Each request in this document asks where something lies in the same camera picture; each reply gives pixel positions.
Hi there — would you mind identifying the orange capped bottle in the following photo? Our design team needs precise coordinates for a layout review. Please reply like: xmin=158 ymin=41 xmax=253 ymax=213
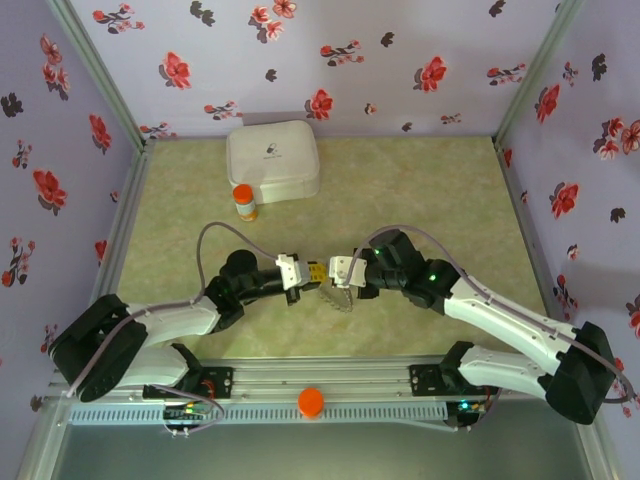
xmin=233 ymin=183 xmax=261 ymax=222

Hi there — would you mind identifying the orange round button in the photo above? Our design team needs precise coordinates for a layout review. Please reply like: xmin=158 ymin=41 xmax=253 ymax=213
xmin=297 ymin=387 xmax=326 ymax=420

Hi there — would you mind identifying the white zip case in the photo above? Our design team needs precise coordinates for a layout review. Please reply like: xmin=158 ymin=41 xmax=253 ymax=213
xmin=225 ymin=119 xmax=322 ymax=205

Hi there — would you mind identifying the grey metal panel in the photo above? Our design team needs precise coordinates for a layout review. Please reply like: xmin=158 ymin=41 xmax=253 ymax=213
xmin=14 ymin=399 xmax=626 ymax=480

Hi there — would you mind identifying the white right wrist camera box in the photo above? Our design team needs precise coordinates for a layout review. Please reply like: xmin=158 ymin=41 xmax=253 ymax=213
xmin=327 ymin=254 xmax=371 ymax=290

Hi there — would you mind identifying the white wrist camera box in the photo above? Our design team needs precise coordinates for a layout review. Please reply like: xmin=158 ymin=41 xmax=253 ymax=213
xmin=327 ymin=254 xmax=371 ymax=290
xmin=275 ymin=253 xmax=311 ymax=291

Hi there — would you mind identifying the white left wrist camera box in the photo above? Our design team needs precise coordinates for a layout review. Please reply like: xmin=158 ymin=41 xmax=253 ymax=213
xmin=275 ymin=253 xmax=311 ymax=291

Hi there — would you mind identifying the lilac right arm cable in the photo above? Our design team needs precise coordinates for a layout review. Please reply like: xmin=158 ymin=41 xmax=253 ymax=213
xmin=347 ymin=224 xmax=636 ymax=434

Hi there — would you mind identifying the lilac arm cable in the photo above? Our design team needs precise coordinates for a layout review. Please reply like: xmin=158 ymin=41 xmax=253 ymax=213
xmin=64 ymin=222 xmax=281 ymax=439
xmin=347 ymin=224 xmax=636 ymax=434

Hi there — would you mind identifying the lilac left arm cable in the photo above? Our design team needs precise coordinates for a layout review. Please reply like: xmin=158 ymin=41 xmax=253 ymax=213
xmin=64 ymin=222 xmax=281 ymax=439

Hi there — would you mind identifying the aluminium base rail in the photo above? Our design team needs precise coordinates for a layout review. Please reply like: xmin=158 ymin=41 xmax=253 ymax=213
xmin=47 ymin=354 xmax=596 ymax=401

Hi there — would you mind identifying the grey slotted cable duct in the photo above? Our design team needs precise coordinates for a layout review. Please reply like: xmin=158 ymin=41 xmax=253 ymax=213
xmin=67 ymin=403 xmax=449 ymax=427

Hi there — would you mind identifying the aluminium side rail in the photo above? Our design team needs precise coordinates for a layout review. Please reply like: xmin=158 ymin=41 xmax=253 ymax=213
xmin=492 ymin=139 xmax=586 ymax=359
xmin=74 ymin=139 xmax=157 ymax=361

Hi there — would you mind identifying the aluminium corner post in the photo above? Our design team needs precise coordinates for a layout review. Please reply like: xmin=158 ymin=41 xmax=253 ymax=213
xmin=494 ymin=0 xmax=586 ymax=146
xmin=47 ymin=0 xmax=156 ymax=151

